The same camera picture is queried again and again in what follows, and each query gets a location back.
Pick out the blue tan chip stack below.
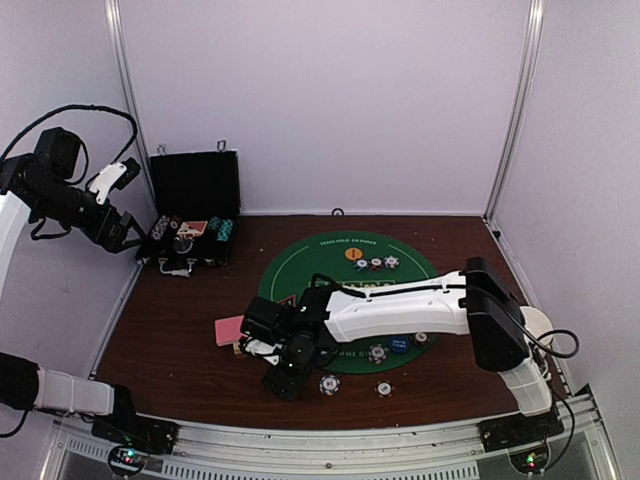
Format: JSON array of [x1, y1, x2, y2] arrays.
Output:
[[318, 374, 341, 396]]

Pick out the triangular black red dealer button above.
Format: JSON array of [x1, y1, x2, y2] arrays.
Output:
[[279, 294, 297, 307]]

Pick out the brown orange chip stack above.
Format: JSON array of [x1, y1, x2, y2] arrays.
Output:
[[374, 381, 394, 398]]

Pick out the orange big blind button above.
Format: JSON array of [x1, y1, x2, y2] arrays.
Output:
[[344, 247, 364, 262]]

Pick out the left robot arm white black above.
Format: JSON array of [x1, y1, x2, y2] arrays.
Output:
[[1, 104, 146, 444]]

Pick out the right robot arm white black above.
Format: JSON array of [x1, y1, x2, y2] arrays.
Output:
[[242, 257, 578, 442]]

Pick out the blue tan chip row case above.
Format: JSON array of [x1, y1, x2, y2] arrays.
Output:
[[151, 216, 170, 241]]

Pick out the clear round dealer puck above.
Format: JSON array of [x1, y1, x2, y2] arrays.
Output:
[[173, 237, 194, 255]]

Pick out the playing cards in case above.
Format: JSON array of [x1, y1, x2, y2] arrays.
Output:
[[176, 221, 208, 238]]

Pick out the black poker chip case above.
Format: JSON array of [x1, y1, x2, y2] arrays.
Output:
[[135, 150, 241, 267]]

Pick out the red-backed card deck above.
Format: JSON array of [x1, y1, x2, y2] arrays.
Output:
[[214, 315, 247, 356]]

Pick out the teal chip row in case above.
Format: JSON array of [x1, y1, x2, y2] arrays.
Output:
[[207, 217, 235, 242]]

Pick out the blue small blind button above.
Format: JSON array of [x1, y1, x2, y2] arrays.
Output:
[[388, 336, 411, 355]]

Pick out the round green poker mat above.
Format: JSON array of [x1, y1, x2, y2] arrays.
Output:
[[258, 231, 438, 375]]

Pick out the stacked white bowls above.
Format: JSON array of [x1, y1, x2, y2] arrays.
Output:
[[520, 306, 553, 348]]

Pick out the silver case handle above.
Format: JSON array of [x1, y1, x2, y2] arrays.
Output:
[[159, 264, 193, 278]]

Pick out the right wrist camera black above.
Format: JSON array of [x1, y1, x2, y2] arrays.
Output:
[[240, 297, 293, 345]]

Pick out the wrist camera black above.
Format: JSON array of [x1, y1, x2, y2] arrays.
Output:
[[35, 127, 89, 185], [240, 297, 293, 345]]

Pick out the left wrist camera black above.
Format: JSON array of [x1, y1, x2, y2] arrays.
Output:
[[35, 127, 89, 185]]

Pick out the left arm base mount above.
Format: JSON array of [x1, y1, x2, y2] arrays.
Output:
[[89, 416, 180, 478]]

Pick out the aluminium front rail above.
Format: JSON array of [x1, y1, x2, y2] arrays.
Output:
[[36, 393, 624, 479]]

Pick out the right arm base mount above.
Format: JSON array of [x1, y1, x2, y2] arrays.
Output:
[[478, 414, 564, 476]]

